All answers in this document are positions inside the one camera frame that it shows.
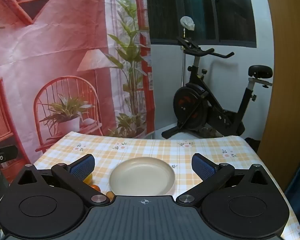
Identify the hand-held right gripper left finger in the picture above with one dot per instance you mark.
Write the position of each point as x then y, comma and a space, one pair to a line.
82, 168

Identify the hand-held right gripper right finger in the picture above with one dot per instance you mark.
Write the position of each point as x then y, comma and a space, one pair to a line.
202, 168

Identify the yellow lemon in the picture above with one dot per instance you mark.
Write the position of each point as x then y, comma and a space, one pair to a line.
89, 179

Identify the orange mandarin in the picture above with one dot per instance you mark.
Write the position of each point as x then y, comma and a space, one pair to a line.
110, 194
96, 188

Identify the cream round plate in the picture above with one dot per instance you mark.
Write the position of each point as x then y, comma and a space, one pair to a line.
142, 177

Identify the checked floral tablecloth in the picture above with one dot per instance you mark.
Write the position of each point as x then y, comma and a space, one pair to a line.
152, 150

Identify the black exercise bike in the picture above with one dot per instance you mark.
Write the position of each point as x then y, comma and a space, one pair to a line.
190, 105

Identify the metal pole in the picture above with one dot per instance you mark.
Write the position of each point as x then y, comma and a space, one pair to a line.
182, 65

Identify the wooden door panel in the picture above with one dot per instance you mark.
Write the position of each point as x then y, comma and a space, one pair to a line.
290, 80

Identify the printed pink backdrop cloth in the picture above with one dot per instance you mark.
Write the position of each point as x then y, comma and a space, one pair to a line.
65, 42

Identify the white cap on pole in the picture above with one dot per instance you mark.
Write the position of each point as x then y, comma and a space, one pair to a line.
187, 23

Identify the dark window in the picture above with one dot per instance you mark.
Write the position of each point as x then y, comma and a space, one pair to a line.
215, 10

